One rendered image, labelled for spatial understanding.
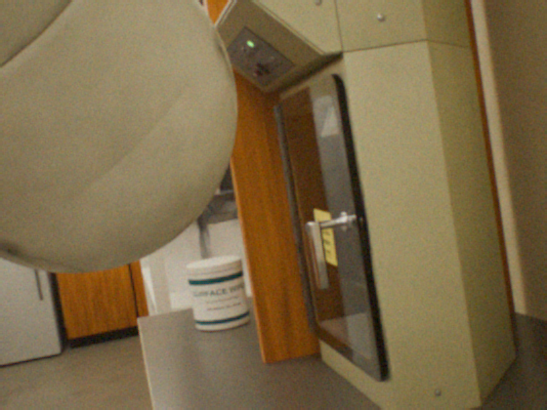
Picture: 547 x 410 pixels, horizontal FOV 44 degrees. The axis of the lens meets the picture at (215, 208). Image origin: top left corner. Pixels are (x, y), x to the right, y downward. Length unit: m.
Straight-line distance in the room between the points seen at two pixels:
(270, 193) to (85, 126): 1.03
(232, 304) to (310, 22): 0.82
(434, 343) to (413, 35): 0.39
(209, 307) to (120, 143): 1.35
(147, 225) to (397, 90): 0.70
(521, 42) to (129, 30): 1.17
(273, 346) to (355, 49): 0.58
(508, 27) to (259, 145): 0.49
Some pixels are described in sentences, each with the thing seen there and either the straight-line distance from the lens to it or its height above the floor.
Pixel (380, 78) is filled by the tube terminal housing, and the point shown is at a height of 1.37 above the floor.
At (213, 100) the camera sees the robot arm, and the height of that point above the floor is 1.31.
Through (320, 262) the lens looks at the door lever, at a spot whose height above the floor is 1.15.
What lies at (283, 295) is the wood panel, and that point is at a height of 1.05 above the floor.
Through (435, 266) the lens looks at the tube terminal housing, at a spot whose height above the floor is 1.13.
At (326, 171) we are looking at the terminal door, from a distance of 0.93.
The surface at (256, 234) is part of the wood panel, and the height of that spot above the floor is 1.17.
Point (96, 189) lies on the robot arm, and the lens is 0.18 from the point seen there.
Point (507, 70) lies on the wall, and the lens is 1.35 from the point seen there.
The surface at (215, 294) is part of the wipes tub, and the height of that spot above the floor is 1.02.
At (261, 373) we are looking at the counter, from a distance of 1.18.
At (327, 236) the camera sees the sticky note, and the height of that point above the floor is 1.17.
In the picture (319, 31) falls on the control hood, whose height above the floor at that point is 1.44.
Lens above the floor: 1.29
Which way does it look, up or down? 3 degrees down
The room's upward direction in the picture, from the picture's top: 9 degrees counter-clockwise
